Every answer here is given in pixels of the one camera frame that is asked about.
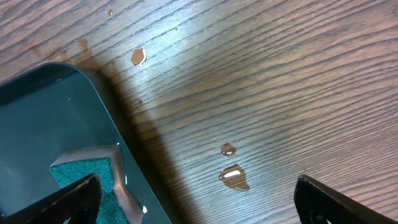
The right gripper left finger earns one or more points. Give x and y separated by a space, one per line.
78 202

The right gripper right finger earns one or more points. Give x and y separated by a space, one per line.
316 202

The green sponge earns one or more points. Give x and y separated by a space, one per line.
117 204

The black rectangular tray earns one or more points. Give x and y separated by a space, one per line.
57 108

